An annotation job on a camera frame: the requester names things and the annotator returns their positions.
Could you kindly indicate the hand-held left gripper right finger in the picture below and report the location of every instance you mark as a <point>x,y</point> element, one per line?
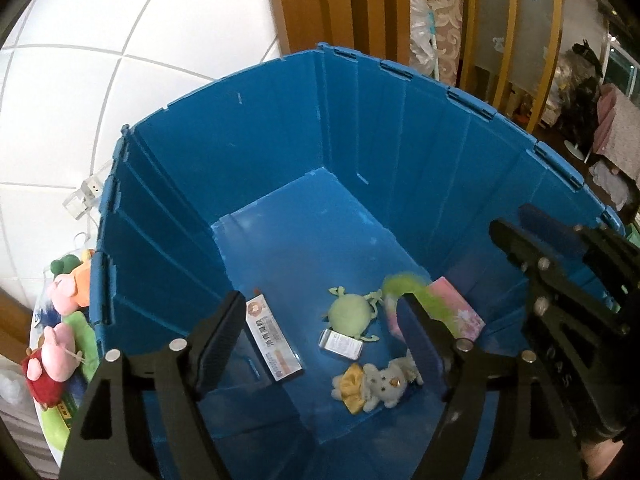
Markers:
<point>422,350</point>

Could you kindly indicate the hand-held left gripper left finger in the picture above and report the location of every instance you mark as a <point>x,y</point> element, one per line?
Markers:
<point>220,340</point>

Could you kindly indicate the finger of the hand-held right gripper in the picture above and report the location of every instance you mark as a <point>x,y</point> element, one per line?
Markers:
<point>520,245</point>
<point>547,225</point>

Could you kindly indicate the white bear plush yellow dress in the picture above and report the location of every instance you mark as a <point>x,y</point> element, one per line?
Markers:
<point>385,385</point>

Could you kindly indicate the white orange toothpaste carton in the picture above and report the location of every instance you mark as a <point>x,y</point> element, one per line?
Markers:
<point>272,337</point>

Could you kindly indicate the pink carton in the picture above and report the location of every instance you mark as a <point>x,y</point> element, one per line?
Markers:
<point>465,315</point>

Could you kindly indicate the light green turtle plush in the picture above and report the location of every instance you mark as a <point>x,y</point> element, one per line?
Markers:
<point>352,312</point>

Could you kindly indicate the small white grey carton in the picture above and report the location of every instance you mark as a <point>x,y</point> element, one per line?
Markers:
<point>341,345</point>

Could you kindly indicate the red dress pig plush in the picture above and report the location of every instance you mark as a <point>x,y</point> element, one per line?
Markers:
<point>47,385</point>

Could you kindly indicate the blue plastic crate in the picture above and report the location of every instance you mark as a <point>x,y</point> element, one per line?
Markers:
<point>300,160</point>

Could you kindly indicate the round desktop with white cloth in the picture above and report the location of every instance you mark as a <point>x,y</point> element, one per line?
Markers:
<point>41,316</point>

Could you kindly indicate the white stand base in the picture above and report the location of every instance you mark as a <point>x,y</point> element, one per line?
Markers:
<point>575,150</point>

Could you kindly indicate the green plastic bag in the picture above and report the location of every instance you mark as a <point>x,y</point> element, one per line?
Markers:
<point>634,232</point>

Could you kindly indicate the table with pink cloth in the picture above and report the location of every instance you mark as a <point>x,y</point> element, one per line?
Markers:
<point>617,130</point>

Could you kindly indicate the dark cloth pile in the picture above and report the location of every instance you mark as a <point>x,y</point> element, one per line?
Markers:
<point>582,92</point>

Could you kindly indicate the orange and pink plush toy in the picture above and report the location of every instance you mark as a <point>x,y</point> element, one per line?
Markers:
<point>65,295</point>

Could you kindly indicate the dark green frog plush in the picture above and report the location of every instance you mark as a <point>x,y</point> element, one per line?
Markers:
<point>65,263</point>

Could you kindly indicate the blue fuzzy toy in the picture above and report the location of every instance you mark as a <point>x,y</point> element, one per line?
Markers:
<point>47,315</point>

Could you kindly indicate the window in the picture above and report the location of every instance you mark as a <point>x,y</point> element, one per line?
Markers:
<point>622,62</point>

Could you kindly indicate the white power strip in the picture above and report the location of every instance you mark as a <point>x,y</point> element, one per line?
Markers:
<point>90,195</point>

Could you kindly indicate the frosted glass screen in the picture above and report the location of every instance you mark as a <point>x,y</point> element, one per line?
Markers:
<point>500,15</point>

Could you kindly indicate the patterned fabric rolls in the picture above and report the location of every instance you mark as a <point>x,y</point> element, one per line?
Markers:
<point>440,15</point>

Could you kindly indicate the wooden slat partition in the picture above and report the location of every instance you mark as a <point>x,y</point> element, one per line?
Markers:
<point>350,0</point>

